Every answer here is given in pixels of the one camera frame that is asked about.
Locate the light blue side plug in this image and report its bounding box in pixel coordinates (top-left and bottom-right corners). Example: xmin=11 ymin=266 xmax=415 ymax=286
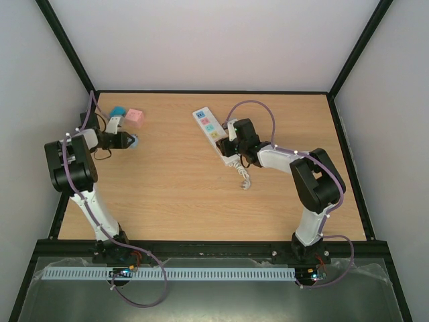
xmin=130 ymin=135 xmax=139 ymax=148

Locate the pink cube socket adapter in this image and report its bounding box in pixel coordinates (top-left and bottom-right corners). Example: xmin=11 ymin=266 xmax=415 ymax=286
xmin=125 ymin=109 xmax=145 ymax=128

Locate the blue cube plug adapter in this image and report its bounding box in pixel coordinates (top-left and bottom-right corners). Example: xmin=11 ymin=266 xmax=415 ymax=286
xmin=109 ymin=106 xmax=127 ymax=118

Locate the white power strip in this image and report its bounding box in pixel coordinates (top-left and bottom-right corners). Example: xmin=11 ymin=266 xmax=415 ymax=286
xmin=192 ymin=107 xmax=239 ymax=166

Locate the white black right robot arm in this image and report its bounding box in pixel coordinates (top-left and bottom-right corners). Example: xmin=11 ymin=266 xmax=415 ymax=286
xmin=216 ymin=119 xmax=346 ymax=263

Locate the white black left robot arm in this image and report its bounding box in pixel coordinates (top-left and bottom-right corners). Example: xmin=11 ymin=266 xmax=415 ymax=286
xmin=44 ymin=115 xmax=142 ymax=265

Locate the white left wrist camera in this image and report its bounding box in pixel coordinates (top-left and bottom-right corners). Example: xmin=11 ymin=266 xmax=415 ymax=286
xmin=105 ymin=115 xmax=124 ymax=134

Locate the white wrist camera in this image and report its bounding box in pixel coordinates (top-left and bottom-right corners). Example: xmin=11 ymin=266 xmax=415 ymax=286
xmin=105 ymin=115 xmax=124 ymax=134
xmin=223 ymin=119 xmax=237 ymax=142

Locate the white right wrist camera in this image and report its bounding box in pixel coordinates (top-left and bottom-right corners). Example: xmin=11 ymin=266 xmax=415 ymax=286
xmin=223 ymin=119 xmax=237 ymax=142

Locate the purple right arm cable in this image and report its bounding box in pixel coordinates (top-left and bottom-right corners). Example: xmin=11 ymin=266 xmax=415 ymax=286
xmin=224 ymin=100 xmax=355 ymax=290

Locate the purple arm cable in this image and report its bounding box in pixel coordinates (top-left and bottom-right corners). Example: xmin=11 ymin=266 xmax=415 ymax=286
xmin=224 ymin=100 xmax=355 ymax=290
xmin=62 ymin=90 xmax=168 ymax=308

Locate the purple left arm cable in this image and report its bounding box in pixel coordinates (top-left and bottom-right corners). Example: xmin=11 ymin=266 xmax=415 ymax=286
xmin=62 ymin=90 xmax=168 ymax=308

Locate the black enclosure frame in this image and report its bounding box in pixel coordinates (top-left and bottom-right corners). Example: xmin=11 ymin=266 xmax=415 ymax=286
xmin=9 ymin=1 xmax=412 ymax=321

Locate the light blue slotted cable duct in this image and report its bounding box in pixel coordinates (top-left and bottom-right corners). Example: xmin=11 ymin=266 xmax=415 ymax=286
xmin=42 ymin=267 xmax=296 ymax=281

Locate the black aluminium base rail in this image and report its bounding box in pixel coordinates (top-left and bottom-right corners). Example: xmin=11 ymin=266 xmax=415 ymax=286
xmin=31 ymin=239 xmax=391 ymax=267

